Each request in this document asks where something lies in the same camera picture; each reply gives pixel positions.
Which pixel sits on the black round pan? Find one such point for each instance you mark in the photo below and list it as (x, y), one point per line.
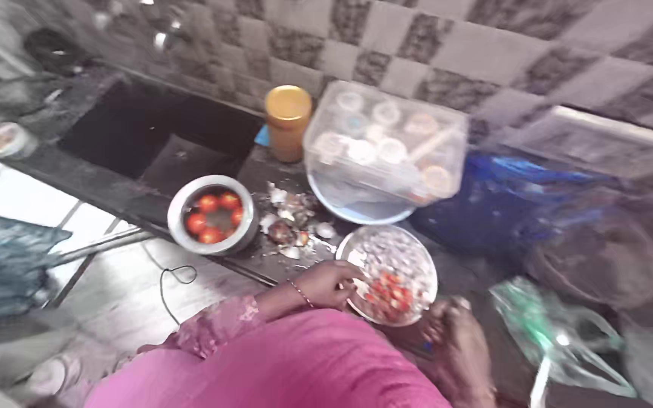
(51, 48)

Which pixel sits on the person's left thumb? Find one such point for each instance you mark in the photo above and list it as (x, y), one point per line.
(344, 291)

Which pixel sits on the clear plastic basket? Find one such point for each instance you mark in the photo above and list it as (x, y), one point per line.
(318, 122)

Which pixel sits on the person's left hand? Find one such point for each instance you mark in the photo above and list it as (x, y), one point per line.
(318, 283)

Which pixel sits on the pile of onion peels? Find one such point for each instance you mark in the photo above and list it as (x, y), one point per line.
(287, 224)

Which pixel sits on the white round bowl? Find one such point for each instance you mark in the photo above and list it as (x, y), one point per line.
(433, 277)

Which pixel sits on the person's body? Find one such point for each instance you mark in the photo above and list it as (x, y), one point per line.
(304, 362)

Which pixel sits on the person's right fingers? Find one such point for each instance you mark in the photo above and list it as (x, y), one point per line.
(448, 309)

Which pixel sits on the light blue round tub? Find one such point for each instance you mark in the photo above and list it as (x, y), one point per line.
(360, 215)

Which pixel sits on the grey metal rod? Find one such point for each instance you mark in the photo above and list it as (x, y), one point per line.
(100, 248)

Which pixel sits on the person's right forearm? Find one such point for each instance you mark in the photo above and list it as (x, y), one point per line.
(480, 399)

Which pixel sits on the clear green plastic bag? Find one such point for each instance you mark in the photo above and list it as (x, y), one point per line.
(536, 323)

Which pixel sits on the chopped onions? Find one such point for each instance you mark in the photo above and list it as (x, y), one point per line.
(394, 249)

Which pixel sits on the silver metal pot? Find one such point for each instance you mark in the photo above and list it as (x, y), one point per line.
(182, 245)

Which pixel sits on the group of small jars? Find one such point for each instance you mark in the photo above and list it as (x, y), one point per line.
(361, 150)

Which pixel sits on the chopped red tomatoes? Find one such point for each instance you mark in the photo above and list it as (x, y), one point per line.
(390, 296)

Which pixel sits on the person's right hand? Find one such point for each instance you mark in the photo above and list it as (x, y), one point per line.
(460, 334)

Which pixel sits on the teal patterned cloth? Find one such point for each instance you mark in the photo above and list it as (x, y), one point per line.
(3, 260)

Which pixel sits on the person's left forearm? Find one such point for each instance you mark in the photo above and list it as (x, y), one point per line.
(272, 302)

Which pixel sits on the pile of whole tomatoes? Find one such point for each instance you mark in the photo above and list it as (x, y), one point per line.
(210, 234)

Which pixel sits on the small light blue packet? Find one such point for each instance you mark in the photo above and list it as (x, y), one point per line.
(262, 135)

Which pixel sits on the black sink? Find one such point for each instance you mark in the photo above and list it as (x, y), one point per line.
(134, 127)

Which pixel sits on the small white filled bowl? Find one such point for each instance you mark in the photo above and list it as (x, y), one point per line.
(3, 139)

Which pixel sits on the brown translucent round bowl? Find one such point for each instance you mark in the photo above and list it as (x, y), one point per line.
(604, 266)

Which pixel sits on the person's left fingers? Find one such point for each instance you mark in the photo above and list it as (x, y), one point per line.
(352, 272)

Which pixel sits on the dark blue plastic bag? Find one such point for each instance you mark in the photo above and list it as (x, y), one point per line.
(474, 209)

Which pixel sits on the brown jar with golden lid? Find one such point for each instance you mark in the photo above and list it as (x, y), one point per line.
(288, 133)

